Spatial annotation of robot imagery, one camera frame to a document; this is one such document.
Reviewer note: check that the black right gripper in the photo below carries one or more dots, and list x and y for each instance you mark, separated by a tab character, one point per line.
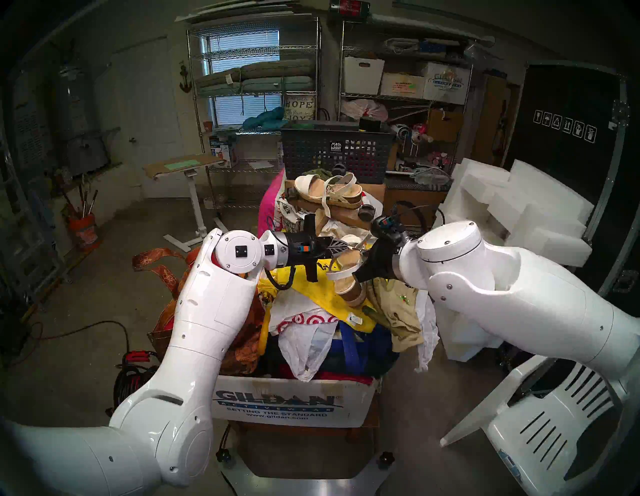
392	235

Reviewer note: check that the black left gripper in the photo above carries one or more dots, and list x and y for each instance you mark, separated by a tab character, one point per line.
310	247

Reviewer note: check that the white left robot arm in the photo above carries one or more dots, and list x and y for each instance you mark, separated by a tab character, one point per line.
210	310

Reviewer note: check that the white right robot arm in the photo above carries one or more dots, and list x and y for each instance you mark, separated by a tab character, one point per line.
525	300

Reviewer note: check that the low brown wooden cabinet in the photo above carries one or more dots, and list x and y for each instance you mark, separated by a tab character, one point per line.
415	192

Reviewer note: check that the tan cardboard box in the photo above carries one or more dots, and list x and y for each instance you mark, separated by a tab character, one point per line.
375	190

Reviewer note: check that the yellow terry towel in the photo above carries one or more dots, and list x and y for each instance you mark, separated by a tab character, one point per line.
320	295

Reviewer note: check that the tan green-tipped work glove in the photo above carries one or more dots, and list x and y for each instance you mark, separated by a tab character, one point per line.
400	310

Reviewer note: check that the magenta cloth piece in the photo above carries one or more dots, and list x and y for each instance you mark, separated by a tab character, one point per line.
270	197

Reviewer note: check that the crumpled white plastic scrap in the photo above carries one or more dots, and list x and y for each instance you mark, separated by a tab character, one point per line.
427	330

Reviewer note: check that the black plastic mesh basket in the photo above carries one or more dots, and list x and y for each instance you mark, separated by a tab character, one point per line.
310	150

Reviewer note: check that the blue fabric bag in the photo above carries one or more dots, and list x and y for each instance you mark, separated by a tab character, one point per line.
350	350

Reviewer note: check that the white Target plastic bag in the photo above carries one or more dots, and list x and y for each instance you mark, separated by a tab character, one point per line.
305	345

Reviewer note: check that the brown cardboard storage box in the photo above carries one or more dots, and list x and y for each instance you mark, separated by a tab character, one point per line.
445	125

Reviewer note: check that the pink white plastic bag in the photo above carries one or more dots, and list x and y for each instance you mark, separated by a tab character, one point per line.
365	107

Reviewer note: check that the red orange floral bag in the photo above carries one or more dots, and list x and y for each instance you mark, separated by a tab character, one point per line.
245	350

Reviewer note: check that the HOPE word sign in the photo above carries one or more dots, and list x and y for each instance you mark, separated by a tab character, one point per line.
299	105

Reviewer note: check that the teal cushion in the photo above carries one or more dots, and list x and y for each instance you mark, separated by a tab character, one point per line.
265	119

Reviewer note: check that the white foam packing block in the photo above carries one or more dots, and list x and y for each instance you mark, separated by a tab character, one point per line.
540	210

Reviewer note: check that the white labelled cardboard box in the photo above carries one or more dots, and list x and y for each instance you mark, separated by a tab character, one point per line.
402	85

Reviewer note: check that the blue white product box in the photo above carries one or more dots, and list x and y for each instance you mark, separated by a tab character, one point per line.
222	150

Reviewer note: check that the tall brown wooden cabinet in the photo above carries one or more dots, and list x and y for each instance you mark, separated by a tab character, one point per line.
487	115

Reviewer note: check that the large Gildan cardboard box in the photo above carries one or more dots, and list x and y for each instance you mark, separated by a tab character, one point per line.
295	400

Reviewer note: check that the small Gildan cardboard box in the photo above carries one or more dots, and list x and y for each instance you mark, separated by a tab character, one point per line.
447	82

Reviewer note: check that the sage green seat cushion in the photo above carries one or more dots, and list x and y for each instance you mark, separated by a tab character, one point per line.
280	86

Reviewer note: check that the window with white blinds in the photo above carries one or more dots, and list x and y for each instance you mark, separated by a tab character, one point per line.
235	107

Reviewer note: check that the white rolling overbed table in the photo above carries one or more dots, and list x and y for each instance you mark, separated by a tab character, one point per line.
185	162

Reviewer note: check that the orange brocade fabric strip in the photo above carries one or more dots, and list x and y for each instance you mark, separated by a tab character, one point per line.
152	257

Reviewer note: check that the khaki seat cushion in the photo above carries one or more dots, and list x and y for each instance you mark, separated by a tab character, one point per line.
275	67

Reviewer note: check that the black flight case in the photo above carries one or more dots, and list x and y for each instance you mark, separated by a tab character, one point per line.
565	100

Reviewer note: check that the red snowman box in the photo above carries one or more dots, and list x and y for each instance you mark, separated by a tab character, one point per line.
350	7

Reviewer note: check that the white panel door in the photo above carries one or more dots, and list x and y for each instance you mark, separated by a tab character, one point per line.
150	115

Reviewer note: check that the white plastic chair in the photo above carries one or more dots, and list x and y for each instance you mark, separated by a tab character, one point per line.
530	435

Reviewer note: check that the orange plastic bucket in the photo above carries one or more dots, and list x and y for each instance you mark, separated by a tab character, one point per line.
85	232

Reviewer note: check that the white flat boards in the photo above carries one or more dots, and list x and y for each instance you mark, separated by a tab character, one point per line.
235	12

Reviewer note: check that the grey water heater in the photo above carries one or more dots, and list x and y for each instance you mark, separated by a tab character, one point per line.
82	125

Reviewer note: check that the grey metal ladder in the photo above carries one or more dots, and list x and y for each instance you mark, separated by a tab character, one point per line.
25	240

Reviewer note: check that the grey furnace cabinet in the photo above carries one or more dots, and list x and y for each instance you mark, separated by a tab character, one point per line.
32	140

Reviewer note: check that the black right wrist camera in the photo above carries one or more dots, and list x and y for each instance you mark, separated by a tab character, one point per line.
372	265

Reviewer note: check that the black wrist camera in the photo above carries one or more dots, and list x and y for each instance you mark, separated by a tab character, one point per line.
311	272
372	265

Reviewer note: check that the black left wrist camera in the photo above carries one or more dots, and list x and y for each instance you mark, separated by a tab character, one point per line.
311	272

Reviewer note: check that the brown anchor wall decoration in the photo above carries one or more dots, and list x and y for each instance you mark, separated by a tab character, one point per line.
185	82

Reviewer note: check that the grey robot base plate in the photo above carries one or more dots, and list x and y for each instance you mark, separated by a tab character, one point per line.
240	480

